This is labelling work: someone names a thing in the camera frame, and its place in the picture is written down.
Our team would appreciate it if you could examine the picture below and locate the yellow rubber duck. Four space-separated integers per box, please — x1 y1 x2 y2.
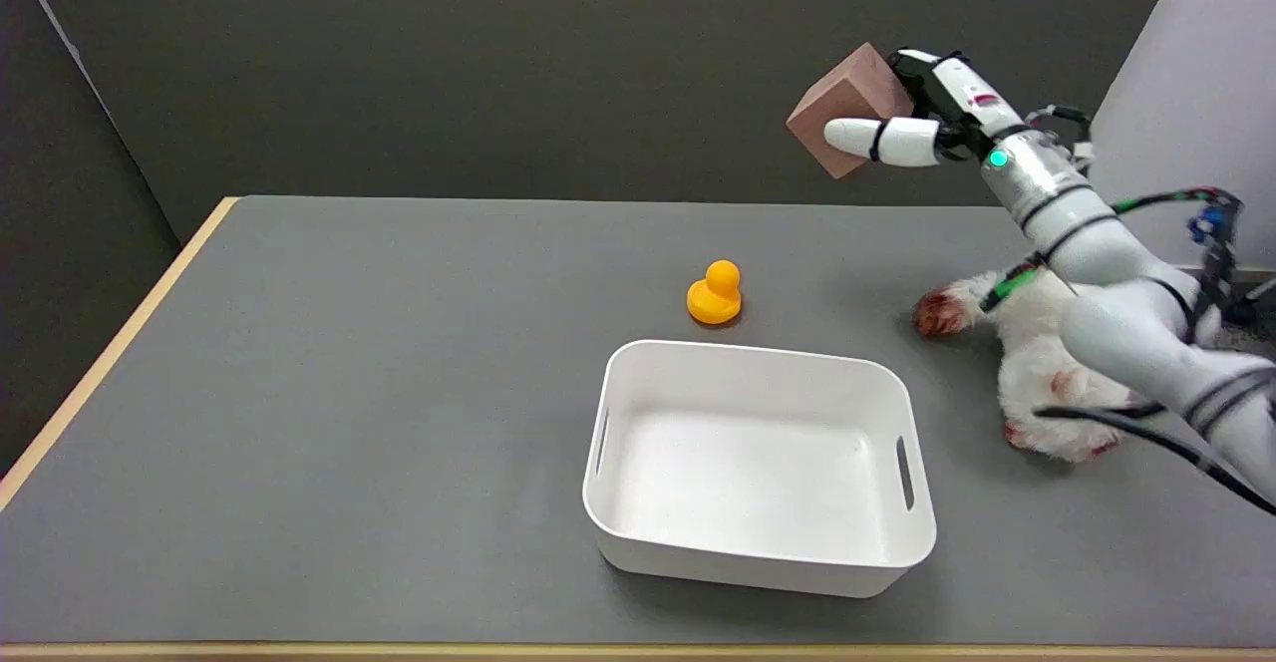
686 259 744 326

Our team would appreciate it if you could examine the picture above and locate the white plush toy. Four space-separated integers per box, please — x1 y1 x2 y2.
912 269 1157 464

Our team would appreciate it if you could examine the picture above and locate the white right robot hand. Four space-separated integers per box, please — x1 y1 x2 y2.
824 48 1029 167

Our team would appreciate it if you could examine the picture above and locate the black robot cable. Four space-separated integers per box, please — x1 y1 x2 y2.
1033 403 1276 517

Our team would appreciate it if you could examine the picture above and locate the brown wooden cube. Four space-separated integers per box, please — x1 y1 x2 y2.
786 42 915 179

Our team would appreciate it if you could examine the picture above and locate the white plastic box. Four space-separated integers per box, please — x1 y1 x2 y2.
582 339 938 599

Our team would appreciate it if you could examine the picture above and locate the black cable with green band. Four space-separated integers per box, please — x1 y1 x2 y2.
1109 186 1276 324

